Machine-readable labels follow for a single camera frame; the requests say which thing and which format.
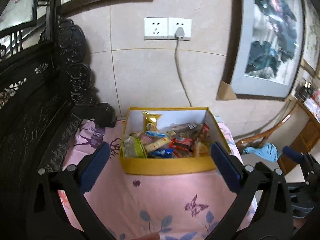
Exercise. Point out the wooden side cabinet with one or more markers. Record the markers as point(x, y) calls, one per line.
point(305, 141)

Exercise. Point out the framed ink painting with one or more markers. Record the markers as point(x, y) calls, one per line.
point(271, 39)

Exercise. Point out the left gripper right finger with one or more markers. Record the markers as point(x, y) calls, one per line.
point(273, 218)

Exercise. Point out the wooden chair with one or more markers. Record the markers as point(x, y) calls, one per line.
point(261, 138)

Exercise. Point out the orange snack packet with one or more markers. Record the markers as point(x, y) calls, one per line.
point(201, 149)

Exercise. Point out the red-black snack packet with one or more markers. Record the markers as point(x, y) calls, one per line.
point(181, 143)

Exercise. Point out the yellow cardboard box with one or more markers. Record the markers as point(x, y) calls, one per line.
point(174, 166)

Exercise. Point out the blue snack bag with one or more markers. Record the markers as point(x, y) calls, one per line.
point(165, 153)

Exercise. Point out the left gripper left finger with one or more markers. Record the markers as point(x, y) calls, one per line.
point(46, 217)

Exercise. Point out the white wall socket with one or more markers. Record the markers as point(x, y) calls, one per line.
point(162, 28)

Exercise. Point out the cardboard frame corner protector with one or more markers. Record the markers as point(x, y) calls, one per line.
point(225, 92)

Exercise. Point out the dark carved wooden furniture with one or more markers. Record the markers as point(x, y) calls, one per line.
point(45, 96)

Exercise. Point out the blue cloth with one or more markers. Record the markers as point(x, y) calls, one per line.
point(268, 152)

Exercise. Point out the yellow barcode snack packet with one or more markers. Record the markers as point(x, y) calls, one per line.
point(150, 121)

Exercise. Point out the small blue-white packet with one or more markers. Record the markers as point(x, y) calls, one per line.
point(155, 134)

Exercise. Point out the yellow-green snack bag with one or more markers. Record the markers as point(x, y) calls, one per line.
point(132, 147)

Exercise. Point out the black-white label snack packet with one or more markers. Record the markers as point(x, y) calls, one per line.
point(188, 127)

